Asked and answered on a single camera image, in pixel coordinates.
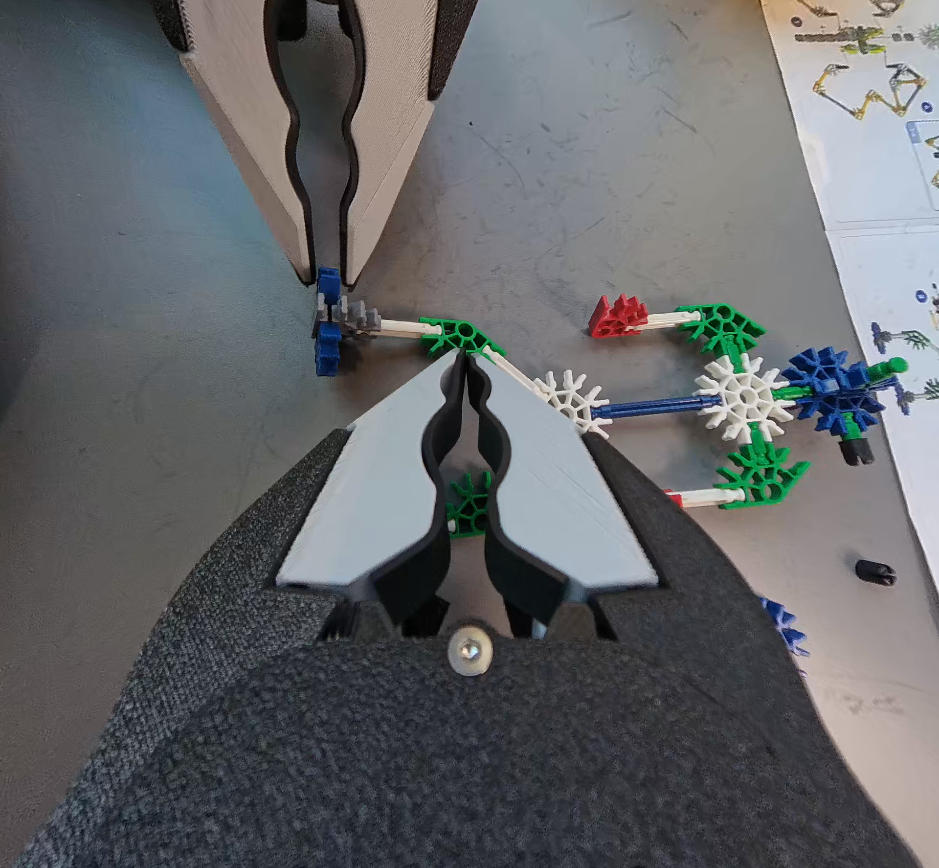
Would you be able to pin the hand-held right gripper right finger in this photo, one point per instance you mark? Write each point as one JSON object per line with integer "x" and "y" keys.
{"x": 572, "y": 508}

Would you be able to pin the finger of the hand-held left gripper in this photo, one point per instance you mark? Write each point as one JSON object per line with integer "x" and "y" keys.
{"x": 396, "y": 38}
{"x": 227, "y": 38}

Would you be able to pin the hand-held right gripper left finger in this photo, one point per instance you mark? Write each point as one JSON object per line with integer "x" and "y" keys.
{"x": 367, "y": 508}

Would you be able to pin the blue snowflake toy connector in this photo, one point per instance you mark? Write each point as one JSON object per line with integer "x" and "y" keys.
{"x": 785, "y": 626}
{"x": 328, "y": 358}

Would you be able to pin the grey snowflake toy connector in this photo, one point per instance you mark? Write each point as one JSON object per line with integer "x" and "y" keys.
{"x": 359, "y": 317}

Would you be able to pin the construction toy figure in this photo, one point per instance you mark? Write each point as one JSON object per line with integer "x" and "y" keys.
{"x": 744, "y": 398}

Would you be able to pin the small black toy cap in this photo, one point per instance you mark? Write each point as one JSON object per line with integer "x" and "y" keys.
{"x": 877, "y": 573}

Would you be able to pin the grey desk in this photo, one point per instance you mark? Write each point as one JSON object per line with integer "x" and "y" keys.
{"x": 587, "y": 149}

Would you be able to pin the folded instruction sheet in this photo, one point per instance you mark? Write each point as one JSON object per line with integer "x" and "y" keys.
{"x": 843, "y": 112}

